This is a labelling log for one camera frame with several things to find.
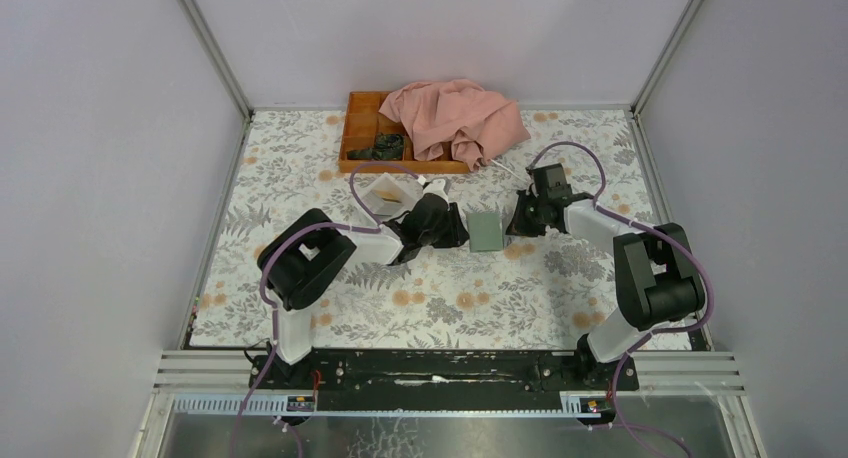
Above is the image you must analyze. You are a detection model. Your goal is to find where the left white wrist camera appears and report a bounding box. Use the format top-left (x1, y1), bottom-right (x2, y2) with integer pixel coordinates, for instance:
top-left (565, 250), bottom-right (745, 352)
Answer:
top-left (417, 175), bottom-right (450, 203)

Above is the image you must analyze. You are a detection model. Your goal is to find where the green card holder wallet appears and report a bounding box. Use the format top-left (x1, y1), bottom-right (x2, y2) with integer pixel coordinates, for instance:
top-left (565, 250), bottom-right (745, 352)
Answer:
top-left (467, 212), bottom-right (505, 253)

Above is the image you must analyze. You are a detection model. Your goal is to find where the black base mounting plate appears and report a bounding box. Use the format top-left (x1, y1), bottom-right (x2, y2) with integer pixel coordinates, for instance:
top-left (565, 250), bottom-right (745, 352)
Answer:
top-left (244, 348), bottom-right (639, 410)

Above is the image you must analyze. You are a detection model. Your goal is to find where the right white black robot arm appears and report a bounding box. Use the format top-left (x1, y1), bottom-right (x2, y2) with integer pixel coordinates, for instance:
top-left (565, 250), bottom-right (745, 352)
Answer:
top-left (507, 165), bottom-right (707, 390)

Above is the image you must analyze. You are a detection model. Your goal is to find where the wooden compartment tray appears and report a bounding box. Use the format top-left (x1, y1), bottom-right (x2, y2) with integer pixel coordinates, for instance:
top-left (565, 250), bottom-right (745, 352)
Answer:
top-left (337, 91), bottom-right (469, 175)

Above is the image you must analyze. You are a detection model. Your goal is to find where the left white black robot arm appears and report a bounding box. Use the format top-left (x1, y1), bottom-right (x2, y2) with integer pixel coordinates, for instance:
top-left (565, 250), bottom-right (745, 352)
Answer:
top-left (257, 193), bottom-right (469, 389)

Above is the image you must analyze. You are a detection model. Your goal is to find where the floral patterned table mat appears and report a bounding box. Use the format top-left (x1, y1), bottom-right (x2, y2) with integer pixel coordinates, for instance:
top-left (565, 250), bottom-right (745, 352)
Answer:
top-left (188, 110), bottom-right (655, 349)

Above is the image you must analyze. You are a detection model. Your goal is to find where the white slotted cable duct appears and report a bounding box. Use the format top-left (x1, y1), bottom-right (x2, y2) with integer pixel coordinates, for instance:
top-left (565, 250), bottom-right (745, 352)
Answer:
top-left (172, 393), bottom-right (611, 419)

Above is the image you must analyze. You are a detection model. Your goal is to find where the dark green crumpled item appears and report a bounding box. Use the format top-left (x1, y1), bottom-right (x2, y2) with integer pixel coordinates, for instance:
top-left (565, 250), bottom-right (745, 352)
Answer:
top-left (346, 133), bottom-right (406, 161)

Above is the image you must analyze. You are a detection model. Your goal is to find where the pink cloth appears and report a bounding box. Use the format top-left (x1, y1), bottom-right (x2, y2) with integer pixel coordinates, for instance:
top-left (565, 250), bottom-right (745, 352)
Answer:
top-left (379, 79), bottom-right (531, 171)

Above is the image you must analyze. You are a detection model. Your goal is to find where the white plastic card box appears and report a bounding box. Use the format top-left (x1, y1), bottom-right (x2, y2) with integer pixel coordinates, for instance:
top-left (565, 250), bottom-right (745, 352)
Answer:
top-left (359, 173), bottom-right (422, 221)

